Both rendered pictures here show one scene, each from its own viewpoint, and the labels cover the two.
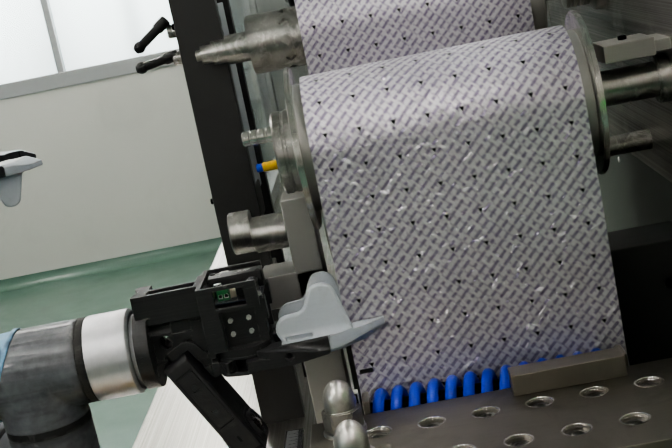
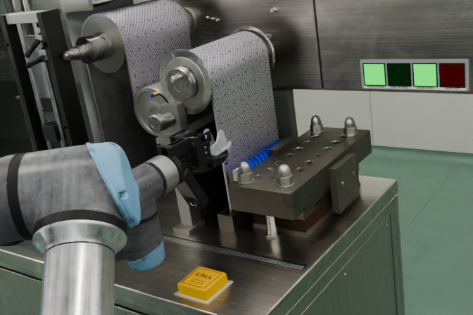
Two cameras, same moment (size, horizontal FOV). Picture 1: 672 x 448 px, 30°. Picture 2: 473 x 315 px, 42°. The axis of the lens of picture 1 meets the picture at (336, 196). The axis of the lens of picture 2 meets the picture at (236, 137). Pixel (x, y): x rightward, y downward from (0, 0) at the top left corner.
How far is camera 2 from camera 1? 1.10 m
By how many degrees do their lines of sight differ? 54
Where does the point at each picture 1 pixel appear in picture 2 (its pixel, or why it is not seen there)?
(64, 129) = not seen: outside the picture
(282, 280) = not seen: hidden behind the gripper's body
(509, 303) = (255, 129)
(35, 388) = (150, 194)
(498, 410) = (282, 160)
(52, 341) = (149, 172)
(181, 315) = (184, 151)
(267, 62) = (98, 57)
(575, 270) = (268, 114)
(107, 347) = (170, 169)
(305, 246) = (184, 123)
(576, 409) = (305, 152)
